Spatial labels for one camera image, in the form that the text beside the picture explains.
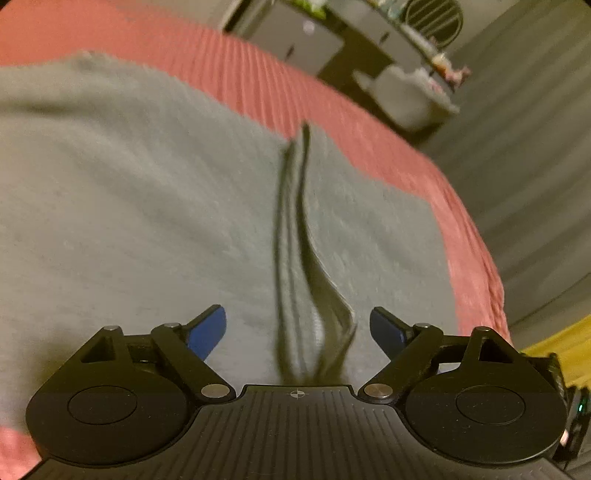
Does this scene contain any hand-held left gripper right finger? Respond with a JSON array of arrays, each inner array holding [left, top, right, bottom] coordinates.
[[356, 306, 525, 403]]

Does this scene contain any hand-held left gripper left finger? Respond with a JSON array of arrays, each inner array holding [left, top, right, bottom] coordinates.
[[69, 305, 237, 402]]

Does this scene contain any grey knitted sweater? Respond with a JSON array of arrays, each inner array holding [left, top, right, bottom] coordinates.
[[0, 50, 465, 418]]

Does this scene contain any yellow cloth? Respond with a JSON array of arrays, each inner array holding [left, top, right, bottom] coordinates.
[[521, 315, 591, 393]]

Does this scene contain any white chair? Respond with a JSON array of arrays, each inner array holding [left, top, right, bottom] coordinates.
[[353, 65, 461, 133]]

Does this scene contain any red ribbed bedspread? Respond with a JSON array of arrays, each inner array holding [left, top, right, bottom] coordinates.
[[0, 0, 513, 476]]

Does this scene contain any dark desk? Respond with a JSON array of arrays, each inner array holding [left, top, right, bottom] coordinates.
[[318, 0, 465, 100]]

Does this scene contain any grey drawer cabinet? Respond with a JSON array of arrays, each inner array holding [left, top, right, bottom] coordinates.
[[230, 0, 345, 77]]

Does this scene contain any round black mirror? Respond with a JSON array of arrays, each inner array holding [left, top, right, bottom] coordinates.
[[404, 0, 463, 49]]

